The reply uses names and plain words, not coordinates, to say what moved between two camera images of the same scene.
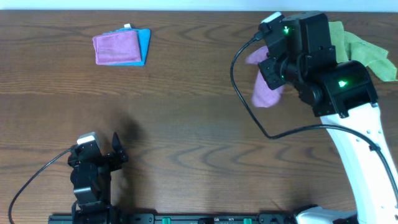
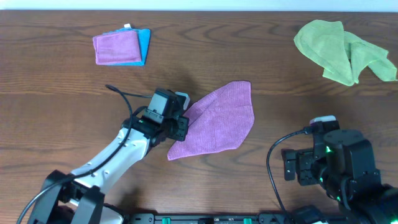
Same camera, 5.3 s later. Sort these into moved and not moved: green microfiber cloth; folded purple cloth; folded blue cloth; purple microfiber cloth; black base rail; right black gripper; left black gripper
Moved: purple microfiber cloth; right black gripper; left black gripper
Not moved: folded purple cloth; black base rail; green microfiber cloth; folded blue cloth
